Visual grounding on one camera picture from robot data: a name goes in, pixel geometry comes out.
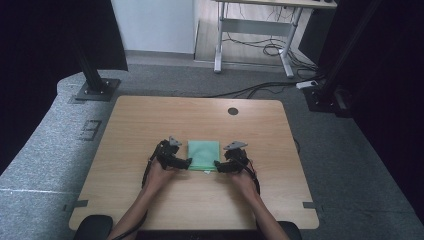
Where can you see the black curtain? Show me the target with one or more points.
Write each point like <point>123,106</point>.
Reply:
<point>393,100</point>
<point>33,50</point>

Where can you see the white power strip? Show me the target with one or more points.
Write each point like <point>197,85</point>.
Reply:
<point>306,84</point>

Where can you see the black round table grommet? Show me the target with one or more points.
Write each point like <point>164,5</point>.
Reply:
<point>233,111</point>

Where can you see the black stand with base plate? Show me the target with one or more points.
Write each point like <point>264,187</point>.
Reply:
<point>96,90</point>
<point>320,100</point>

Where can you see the black box under desk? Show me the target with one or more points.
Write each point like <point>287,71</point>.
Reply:
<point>313,36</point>

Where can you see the grey tape piece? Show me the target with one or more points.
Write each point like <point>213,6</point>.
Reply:
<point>309,205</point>
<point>81,203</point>

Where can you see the person's left hand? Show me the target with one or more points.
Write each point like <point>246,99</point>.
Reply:
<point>158,178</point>

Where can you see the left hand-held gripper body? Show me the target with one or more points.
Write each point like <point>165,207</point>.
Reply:
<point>166,153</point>

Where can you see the person's right hand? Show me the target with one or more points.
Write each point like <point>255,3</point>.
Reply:
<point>246,185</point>

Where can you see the white metal desk frame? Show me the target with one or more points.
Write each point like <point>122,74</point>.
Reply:
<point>255,27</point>

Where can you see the green cloth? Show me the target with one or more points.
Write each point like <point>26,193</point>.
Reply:
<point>203,153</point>

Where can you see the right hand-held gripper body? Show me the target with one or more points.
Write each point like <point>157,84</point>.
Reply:
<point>237,158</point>

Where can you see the black chair armrest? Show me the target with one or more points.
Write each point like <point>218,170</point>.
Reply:
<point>291,230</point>
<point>95,226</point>

